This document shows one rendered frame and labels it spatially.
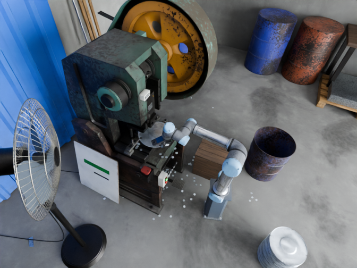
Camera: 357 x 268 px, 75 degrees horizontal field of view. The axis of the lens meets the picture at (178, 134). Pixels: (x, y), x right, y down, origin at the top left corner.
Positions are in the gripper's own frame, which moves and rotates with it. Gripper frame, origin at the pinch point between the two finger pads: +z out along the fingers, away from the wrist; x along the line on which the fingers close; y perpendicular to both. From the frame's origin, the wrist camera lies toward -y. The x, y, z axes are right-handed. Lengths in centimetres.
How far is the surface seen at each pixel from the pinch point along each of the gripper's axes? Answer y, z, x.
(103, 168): -49, 42, 8
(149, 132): -5.2, 6.6, 16.9
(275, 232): 71, 17, -92
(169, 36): 21, -48, 64
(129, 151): -24.7, 6.8, 4.8
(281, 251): 67, 13, -105
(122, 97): -24, -54, 17
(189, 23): 30, -67, 55
